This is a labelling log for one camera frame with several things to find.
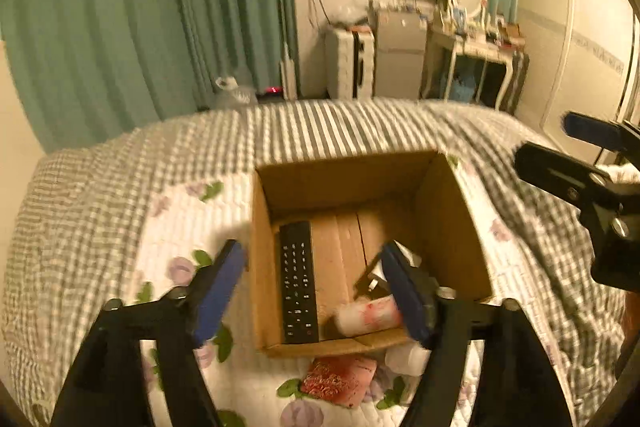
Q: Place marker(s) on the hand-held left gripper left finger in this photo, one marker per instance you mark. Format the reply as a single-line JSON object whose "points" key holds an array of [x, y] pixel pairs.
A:
{"points": [[220, 294]]}

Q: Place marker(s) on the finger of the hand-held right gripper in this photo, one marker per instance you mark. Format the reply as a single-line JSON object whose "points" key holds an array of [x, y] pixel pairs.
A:
{"points": [[582, 126], [555, 169]]}

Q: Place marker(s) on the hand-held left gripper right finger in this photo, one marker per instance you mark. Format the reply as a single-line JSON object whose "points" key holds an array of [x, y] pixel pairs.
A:
{"points": [[404, 297]]}

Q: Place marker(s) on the white tube with red print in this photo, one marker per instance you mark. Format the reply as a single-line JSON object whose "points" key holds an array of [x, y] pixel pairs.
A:
{"points": [[367, 316]]}

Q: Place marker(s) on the brown cardboard box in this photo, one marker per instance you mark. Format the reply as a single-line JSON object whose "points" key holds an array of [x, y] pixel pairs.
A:
{"points": [[450, 232]]}

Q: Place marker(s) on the white plug adapter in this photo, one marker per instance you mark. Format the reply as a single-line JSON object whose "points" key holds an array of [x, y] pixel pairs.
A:
{"points": [[369, 281]]}

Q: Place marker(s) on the white plastic bottle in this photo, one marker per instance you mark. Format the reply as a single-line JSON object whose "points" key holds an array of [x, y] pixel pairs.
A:
{"points": [[407, 358]]}

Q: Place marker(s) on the white floral quilt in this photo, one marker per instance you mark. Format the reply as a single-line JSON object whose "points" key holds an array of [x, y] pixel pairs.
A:
{"points": [[175, 232]]}

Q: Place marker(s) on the black remote control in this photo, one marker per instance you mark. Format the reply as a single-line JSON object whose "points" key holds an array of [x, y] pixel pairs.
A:
{"points": [[297, 282]]}

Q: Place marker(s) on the white wardrobe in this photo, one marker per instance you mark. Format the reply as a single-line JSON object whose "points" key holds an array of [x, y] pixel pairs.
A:
{"points": [[575, 37]]}

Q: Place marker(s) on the red patterned packet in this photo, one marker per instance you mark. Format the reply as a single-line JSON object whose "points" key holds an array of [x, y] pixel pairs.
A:
{"points": [[339, 379]]}

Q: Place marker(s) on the white dressing table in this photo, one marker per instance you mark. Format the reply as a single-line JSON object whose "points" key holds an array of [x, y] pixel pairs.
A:
{"points": [[472, 67]]}

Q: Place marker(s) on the green checked blanket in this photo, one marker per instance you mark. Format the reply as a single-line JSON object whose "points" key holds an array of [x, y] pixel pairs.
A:
{"points": [[125, 187]]}

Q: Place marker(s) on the grey small fridge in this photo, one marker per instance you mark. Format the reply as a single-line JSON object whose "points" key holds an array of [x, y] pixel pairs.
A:
{"points": [[397, 57]]}

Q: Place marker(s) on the clear plastic bag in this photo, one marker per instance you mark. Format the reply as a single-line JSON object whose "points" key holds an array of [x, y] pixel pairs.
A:
{"points": [[232, 93]]}

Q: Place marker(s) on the black device with red light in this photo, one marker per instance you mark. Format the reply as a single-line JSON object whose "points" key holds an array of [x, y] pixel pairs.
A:
{"points": [[272, 94]]}

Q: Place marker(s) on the white suitcase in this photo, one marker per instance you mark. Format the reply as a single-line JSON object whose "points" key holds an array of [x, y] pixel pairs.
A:
{"points": [[349, 63]]}

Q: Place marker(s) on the wide green curtain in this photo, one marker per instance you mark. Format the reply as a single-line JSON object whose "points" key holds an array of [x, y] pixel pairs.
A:
{"points": [[125, 7]]}

